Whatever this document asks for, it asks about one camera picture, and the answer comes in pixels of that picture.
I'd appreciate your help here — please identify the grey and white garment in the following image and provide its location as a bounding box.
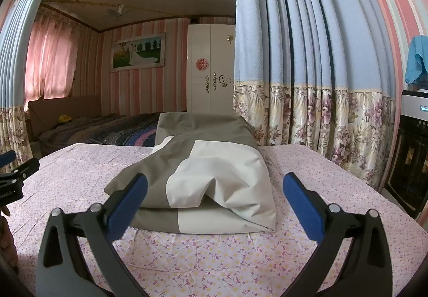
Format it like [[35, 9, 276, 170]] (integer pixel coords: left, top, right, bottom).
[[105, 112, 276, 235]]

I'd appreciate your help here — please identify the person's left hand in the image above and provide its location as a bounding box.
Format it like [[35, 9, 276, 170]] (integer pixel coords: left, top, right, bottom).
[[0, 206, 18, 270]]

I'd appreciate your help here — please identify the brown bed with blankets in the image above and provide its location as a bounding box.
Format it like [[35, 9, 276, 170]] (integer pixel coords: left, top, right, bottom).
[[28, 96, 160, 156]]

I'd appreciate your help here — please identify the yellow toy on bed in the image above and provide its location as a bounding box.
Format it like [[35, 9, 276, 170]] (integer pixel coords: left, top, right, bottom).
[[57, 114, 72, 124]]

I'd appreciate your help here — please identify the black water dispenser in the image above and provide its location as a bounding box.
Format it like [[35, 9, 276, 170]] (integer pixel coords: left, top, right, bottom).
[[385, 90, 428, 219]]

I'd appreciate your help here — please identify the pink window curtain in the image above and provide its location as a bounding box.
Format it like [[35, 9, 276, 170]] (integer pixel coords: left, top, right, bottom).
[[25, 7, 81, 111]]

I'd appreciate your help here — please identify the striped blue pink blanket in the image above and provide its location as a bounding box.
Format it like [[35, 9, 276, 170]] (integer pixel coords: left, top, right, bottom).
[[86, 124, 157, 147]]

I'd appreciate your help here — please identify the framed wedding picture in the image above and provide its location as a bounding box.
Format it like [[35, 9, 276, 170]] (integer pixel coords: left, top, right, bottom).
[[110, 33, 166, 72]]

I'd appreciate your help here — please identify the blue floral curtain left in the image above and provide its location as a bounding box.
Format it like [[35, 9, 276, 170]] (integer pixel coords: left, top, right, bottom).
[[1, 0, 41, 173]]

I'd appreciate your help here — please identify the blue floral curtain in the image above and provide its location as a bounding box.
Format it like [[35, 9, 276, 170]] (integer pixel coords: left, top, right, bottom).
[[1, 0, 41, 173], [234, 0, 395, 190]]

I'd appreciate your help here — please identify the blue floral curtain right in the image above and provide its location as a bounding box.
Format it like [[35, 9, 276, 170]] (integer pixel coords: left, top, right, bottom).
[[234, 0, 395, 190]]

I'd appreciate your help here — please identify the blue cloth on dispenser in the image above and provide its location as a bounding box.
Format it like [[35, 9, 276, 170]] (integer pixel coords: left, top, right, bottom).
[[405, 35, 428, 84]]

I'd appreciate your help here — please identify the white wardrobe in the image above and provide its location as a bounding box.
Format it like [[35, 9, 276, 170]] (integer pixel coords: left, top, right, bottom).
[[186, 24, 235, 115]]

